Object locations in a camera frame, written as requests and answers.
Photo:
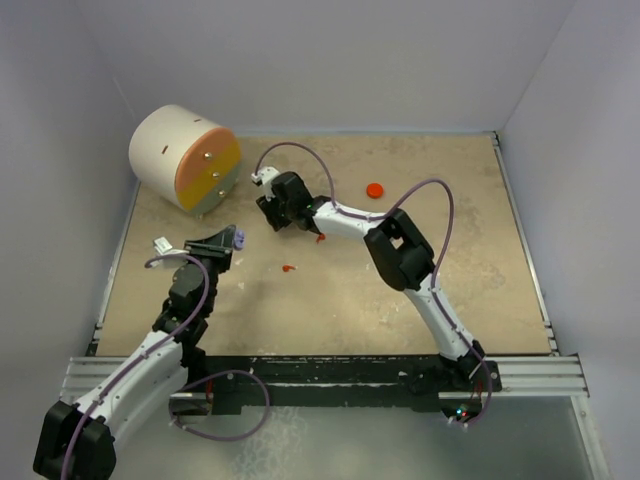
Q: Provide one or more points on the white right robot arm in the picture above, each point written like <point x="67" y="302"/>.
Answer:
<point x="403" y="258"/>

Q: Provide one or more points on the round white drawer cabinet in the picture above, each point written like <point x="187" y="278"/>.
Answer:
<point x="185" y="158"/>

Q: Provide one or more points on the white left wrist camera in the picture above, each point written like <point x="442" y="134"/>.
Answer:
<point x="170" y="257"/>

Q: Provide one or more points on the purple earbud charging case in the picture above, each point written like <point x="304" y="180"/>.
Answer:
<point x="237" y="245"/>

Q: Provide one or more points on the aluminium rail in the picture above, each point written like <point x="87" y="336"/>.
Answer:
<point x="83" y="374"/>
<point x="541" y="376"/>

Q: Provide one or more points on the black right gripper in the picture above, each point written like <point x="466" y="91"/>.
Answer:
<point x="267" y="208"/>

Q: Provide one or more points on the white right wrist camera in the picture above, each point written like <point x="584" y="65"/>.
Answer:
<point x="263" y="179"/>

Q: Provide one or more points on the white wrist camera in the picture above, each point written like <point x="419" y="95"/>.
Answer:
<point x="263" y="179"/>
<point x="170" y="257"/>

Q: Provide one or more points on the aluminium rail left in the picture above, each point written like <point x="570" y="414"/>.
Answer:
<point x="83" y="374"/>

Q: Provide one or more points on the aluminium rail right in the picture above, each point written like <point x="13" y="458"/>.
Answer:
<point x="541" y="376"/>

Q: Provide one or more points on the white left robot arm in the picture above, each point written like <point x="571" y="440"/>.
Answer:
<point x="79" y="440"/>

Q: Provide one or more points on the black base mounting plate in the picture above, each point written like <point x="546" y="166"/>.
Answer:
<point x="421" y="383"/>

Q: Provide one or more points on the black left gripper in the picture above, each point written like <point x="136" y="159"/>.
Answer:
<point x="215" y="248"/>

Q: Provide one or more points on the orange round cap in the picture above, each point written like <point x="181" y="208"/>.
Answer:
<point x="375" y="190"/>

